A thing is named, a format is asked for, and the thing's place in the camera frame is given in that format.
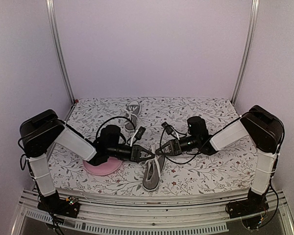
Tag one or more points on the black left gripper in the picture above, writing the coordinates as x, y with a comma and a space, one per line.
136, 152

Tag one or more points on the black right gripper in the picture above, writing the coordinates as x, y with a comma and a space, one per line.
171, 144

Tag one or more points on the grey sneaker with red sole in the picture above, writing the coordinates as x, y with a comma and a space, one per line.
132, 111

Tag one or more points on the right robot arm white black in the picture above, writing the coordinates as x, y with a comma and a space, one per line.
267, 133

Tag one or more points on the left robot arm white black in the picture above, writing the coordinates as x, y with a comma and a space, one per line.
40, 134

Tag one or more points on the floral patterned table mat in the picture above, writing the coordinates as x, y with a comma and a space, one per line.
233, 168

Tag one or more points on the pink plastic plate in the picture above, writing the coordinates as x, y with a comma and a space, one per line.
103, 169

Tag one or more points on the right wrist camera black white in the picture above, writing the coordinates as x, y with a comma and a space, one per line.
170, 130

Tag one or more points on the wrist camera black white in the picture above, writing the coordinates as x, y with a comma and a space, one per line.
170, 130
138, 135

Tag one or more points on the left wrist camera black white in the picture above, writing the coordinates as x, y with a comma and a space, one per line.
138, 135

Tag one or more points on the aluminium front rail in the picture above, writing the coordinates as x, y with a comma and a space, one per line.
103, 214

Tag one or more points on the right aluminium frame post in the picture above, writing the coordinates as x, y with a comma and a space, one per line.
248, 45

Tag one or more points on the aluminium frame post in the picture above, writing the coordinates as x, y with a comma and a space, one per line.
248, 45
59, 51

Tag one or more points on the left aluminium frame post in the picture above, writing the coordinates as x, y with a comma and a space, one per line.
59, 51

